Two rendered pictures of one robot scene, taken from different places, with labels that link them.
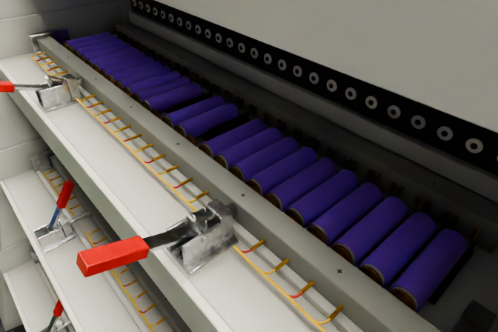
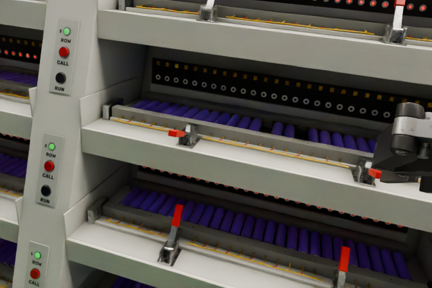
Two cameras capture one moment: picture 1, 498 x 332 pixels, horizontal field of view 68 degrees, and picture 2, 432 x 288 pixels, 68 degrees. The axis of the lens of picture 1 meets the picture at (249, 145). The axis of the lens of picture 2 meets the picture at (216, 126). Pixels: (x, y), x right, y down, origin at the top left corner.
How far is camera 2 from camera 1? 0.44 m
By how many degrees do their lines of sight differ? 33
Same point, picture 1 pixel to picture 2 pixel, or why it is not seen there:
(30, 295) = not seen: outside the picture
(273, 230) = not seen: hidden behind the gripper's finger
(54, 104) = (192, 143)
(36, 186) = (106, 231)
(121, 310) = (259, 272)
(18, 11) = (97, 87)
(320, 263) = not seen: hidden behind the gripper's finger
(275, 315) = (413, 188)
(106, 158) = (269, 161)
